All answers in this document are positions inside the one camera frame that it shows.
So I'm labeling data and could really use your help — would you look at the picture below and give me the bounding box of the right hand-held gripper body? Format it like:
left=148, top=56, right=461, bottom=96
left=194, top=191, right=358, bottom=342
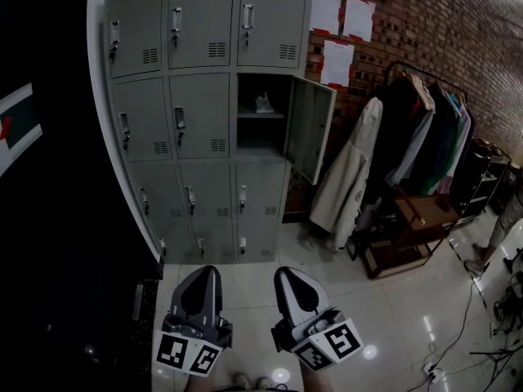
left=271, top=306, right=364, bottom=372

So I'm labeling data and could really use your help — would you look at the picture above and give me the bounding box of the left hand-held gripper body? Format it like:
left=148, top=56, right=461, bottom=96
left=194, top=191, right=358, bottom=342
left=154, top=310, right=234, bottom=378

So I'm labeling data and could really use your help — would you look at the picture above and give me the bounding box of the white plastic bag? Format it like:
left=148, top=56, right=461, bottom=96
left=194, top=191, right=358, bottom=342
left=255, top=91, right=275, bottom=115

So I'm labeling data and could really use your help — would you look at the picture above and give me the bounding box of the grey metal locker cabinet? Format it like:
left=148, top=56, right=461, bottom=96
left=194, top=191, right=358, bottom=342
left=104, top=0, right=338, bottom=265

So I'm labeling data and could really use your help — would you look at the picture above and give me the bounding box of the person's left forearm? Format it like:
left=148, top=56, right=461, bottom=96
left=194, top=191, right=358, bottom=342
left=181, top=372, right=218, bottom=392

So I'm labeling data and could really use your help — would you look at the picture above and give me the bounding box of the person's right forearm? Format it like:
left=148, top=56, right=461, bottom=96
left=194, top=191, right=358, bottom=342
left=297, top=361, right=330, bottom=392

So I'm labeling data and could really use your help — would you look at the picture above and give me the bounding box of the white power strip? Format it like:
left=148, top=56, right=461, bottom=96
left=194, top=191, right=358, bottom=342
left=422, top=363, right=443, bottom=384

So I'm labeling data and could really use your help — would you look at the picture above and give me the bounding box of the beige hanging coat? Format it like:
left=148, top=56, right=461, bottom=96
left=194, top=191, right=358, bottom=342
left=309, top=95, right=385, bottom=252

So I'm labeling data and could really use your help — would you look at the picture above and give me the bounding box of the brown wooden shelf rack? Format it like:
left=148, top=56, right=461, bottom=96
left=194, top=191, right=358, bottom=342
left=362, top=184, right=462, bottom=280

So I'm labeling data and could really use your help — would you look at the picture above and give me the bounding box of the grey hanging shirt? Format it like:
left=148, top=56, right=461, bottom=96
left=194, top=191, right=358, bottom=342
left=386, top=103, right=436, bottom=188

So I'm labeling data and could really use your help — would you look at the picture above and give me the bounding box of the green hanging shirt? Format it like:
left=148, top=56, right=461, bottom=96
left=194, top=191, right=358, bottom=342
left=420, top=108, right=462, bottom=196

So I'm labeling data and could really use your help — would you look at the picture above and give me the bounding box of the black hanging jacket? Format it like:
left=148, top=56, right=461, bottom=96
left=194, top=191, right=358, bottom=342
left=365, top=76, right=418, bottom=221

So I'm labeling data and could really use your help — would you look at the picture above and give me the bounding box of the black metal shelf cart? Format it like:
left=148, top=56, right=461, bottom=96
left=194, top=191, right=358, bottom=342
left=449, top=136, right=513, bottom=221

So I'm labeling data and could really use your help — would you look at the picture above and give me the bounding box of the dark blue hanging shirt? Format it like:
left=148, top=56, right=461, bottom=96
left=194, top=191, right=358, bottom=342
left=428, top=95, right=453, bottom=179

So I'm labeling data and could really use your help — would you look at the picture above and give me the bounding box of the wooden clothes hanger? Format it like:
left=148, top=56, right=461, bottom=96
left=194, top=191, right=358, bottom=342
left=403, top=73, right=436, bottom=110

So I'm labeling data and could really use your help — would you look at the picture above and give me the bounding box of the white paper sheet red tape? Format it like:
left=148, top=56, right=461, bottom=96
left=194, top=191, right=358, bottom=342
left=342, top=0, right=377, bottom=43
left=309, top=0, right=343, bottom=37
left=320, top=38, right=355, bottom=88

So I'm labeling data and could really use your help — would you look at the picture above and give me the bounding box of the black metal clothes rack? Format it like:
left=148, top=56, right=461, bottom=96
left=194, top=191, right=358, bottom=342
left=385, top=60, right=469, bottom=203

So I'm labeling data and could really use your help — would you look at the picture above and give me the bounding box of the black floor cable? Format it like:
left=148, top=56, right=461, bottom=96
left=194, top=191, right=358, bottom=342
left=428, top=278, right=482, bottom=373

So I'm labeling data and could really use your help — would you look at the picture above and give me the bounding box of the black cable bundle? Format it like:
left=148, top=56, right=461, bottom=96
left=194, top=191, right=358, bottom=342
left=491, top=270, right=523, bottom=337

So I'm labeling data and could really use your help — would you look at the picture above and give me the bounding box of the white green wall sign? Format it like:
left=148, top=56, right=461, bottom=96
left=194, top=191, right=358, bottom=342
left=0, top=82, right=44, bottom=179

